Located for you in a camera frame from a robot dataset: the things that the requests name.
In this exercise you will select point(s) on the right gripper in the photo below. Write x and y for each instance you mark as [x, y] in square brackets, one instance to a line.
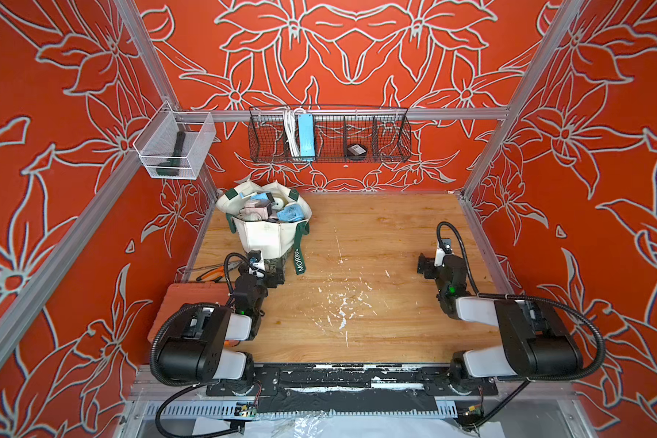
[429, 267]

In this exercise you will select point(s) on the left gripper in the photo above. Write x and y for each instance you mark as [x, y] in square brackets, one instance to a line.
[271, 276]

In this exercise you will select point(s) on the white canvas tote bag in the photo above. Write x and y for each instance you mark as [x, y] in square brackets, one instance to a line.
[248, 211]

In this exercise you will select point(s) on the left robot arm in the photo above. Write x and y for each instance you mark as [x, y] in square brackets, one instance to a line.
[198, 323]

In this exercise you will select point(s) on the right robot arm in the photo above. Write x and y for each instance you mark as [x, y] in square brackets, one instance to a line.
[535, 343]

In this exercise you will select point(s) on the white round pencil sharpener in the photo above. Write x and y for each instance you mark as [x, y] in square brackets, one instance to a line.
[278, 204]

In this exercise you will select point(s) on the red plastic tool case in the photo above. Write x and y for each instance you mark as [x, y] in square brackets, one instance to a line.
[179, 294]

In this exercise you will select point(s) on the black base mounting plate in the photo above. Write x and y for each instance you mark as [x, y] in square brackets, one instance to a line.
[270, 379]

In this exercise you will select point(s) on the light blue box in basket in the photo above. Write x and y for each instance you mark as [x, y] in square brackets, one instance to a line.
[305, 123]

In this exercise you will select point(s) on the small black item in basket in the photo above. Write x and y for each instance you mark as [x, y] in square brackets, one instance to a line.
[356, 151]

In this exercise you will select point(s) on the dark green tool in bin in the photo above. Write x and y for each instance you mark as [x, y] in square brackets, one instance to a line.
[172, 165]

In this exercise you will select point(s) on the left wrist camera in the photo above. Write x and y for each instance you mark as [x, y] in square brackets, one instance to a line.
[256, 264]

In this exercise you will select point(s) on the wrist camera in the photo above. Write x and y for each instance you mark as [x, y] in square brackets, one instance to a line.
[256, 264]
[441, 254]

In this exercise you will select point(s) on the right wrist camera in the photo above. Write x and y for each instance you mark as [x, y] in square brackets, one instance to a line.
[441, 254]

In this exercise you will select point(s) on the black wire wall basket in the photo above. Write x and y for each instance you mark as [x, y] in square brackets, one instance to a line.
[385, 132]

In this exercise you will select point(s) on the clear plastic wall bin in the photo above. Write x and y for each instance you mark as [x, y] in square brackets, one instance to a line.
[155, 143]

